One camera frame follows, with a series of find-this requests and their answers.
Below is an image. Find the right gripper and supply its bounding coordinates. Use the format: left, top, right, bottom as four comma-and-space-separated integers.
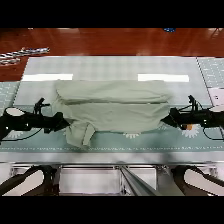
161, 107, 188, 130

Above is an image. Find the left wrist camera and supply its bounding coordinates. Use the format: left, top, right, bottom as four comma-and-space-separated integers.
33, 97, 51, 115

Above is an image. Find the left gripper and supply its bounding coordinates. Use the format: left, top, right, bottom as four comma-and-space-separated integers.
42, 112, 71, 134

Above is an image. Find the black cable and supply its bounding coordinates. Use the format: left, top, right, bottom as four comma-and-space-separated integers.
0, 127, 45, 143
201, 125, 224, 141

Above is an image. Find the silver frame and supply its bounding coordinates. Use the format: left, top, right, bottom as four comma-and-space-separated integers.
0, 151, 224, 197

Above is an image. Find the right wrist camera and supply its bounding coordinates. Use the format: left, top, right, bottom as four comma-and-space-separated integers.
187, 94, 202, 112

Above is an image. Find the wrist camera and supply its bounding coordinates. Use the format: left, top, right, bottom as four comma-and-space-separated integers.
187, 94, 202, 112
33, 97, 51, 115

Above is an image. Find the pale green T-shirt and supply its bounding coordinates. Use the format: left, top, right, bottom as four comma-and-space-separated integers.
51, 79, 175, 148

